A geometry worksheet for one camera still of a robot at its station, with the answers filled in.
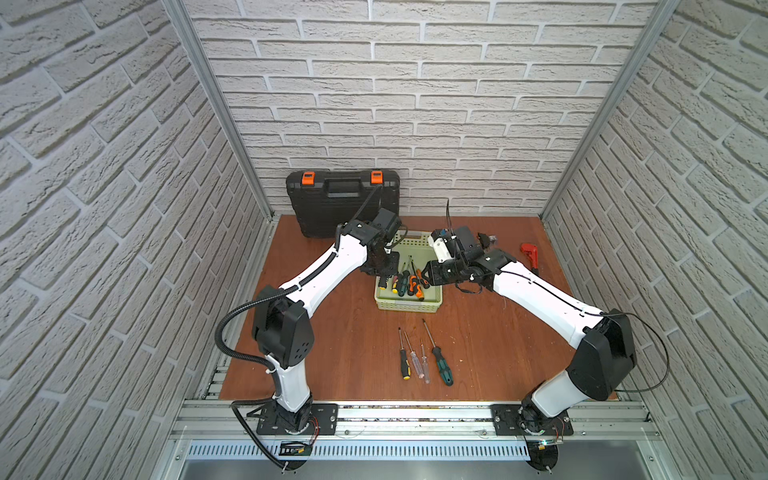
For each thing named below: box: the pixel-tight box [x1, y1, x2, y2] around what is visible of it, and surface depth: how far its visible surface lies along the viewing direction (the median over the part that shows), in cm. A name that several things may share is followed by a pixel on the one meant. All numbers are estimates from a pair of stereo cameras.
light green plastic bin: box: [374, 230, 443, 313], surface depth 97 cm
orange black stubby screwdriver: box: [407, 275, 417, 296], surface depth 98 cm
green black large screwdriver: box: [422, 318, 454, 387], surface depth 83 cm
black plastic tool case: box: [286, 169, 400, 238], surface depth 94 cm
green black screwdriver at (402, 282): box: [397, 270, 411, 297], surface depth 98 cm
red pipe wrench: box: [520, 243, 539, 276], surface depth 109 cm
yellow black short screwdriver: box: [398, 327, 411, 381], surface depth 83 cm
